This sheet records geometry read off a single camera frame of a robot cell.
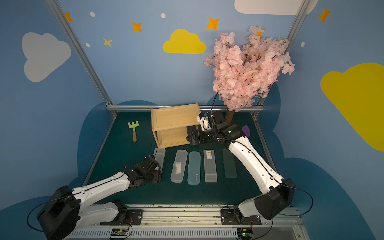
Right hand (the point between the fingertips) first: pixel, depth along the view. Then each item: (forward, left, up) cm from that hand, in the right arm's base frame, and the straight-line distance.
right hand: (196, 136), depth 75 cm
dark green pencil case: (-2, -22, -26) cm, 34 cm away
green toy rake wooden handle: (+25, +50, -25) cm, 61 cm away
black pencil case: (+24, +6, -24) cm, 34 cm away
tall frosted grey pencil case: (-9, -9, -26) cm, 29 cm away
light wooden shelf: (+13, +17, -6) cm, 22 cm away
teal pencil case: (-6, +1, -26) cm, 27 cm away
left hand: (-12, +22, -24) cm, 34 cm away
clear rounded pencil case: (-8, +11, -26) cm, 30 cm away
